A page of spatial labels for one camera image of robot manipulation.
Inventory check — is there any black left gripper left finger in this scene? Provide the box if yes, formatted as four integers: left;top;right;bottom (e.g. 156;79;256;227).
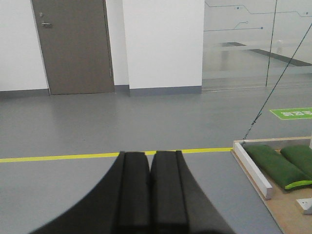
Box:
33;152;150;234

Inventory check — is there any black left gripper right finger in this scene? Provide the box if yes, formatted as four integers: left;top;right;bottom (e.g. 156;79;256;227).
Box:
151;151;235;234

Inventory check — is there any brown grey room door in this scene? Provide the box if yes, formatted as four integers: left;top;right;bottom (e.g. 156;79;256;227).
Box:
31;0;115;95

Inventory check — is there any yellow floor tape line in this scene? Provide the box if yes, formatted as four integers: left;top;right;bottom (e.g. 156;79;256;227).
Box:
0;147;233;163

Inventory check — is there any green sandbag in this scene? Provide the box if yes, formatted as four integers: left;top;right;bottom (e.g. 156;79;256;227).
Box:
244;144;312;190
280;145;312;177

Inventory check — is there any plywood base platform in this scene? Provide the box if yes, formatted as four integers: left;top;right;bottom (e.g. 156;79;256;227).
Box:
230;136;312;234

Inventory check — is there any far white triangular brace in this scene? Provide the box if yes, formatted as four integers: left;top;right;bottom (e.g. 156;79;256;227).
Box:
296;198;312;215

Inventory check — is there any green floor sticker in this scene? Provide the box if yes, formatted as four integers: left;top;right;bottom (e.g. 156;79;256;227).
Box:
270;107;312;120

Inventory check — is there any far white border rail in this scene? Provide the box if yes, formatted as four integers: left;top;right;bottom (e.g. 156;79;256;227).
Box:
232;136;311;200

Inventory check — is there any glass partition wall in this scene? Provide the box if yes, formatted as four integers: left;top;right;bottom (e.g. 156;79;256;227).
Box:
202;0;312;91

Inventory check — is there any far dark guy rope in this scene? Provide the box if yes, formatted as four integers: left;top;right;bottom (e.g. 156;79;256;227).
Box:
242;22;312;141

